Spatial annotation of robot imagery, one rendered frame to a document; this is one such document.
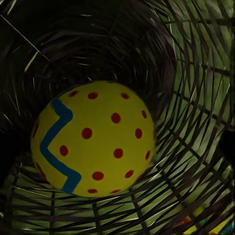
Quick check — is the wicker basket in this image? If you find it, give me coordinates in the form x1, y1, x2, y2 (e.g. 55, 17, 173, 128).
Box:
0, 0, 235, 235

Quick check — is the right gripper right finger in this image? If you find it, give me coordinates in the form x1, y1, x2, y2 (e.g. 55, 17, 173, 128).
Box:
219, 130, 235, 170

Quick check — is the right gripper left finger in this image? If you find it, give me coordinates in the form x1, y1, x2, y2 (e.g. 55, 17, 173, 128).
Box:
0, 130, 26, 188

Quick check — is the easter egg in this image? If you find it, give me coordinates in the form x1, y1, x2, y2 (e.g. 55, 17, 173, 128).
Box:
178, 203, 235, 235
30, 79, 155, 198

